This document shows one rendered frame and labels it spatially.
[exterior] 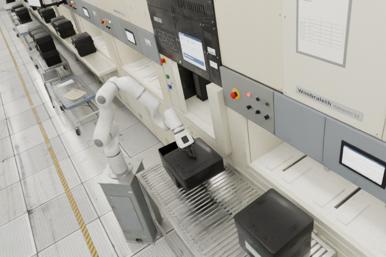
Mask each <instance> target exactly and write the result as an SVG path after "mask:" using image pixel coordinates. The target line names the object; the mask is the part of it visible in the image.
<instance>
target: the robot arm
mask: <svg viewBox="0 0 386 257"><path fill-rule="evenodd" d="M120 90H121V91H123V92H127V93H129V94H130V95H132V97H134V98H135V99H137V100H138V101H139V102H140V103H141V104H143V105H144V106H145V107H146V108H148V109H149V110H150V116H151V118H152V120H153V122H154V123H155V124H156V125H157V126H159V127H160V128H161V129H162V130H164V131H168V130H170V129H171V131H172V133H173V134H174V138H175V141H176V143H177V146H178V147H179V151H185V152H187V154H188V156H189V157H192V155H191V153H190V151H191V152H192V153H193V154H194V155H195V153H194V151H193V146H194V144H195V142H194V140H193V138H192V136H191V135H190V133H189V132H188V131H187V130H186V129H185V128H184V126H183V124H182V122H181V120H180V118H179V117H178V115H177V113H176V111H175V109H174V108H170V109H168V110H166V111H164V112H163V116H164V118H163V117H162V116H161V115H160V113H159V108H160V106H161V102H160V101H159V100H158V98H157V97H155V96H154V95H153V94H151V93H150V92H149V91H148V90H147V89H146V88H144V87H143V86H142V85H141V84H140V83H138V82H137V81H136V80H134V79H133V78H132V77H129V76H123V77H116V76H114V77H112V78H110V79H108V81H107V82H105V83H104V85H103V86H102V87H101V88H100V89H99V90H98V92H97V93H96V97H95V101H96V103H97V104H98V105H99V119H98V122H97V124H96V128H95V131H94V134H93V138H92V139H93V142H94V144H95V145H96V146H98V147H103V151H104V154H105V156H106V158H107V161H108V163H109V165H110V169H109V171H108V175H109V177H110V178H113V179H120V178H123V177H125V176H127V175H128V174H129V173H130V172H131V170H132V164H131V163H130V162H128V161H126V160H125V159H124V157H123V154H122V151H121V149H120V146H119V128H118V125H117V124H116V122H115V121H113V120H114V113H115V106H114V104H113V103H112V100H113V98H114V97H115V95H116V94H117V93H118V92H119V91H120ZM187 146H189V148H190V151H188V149H187V148H186V147H187Z"/></svg>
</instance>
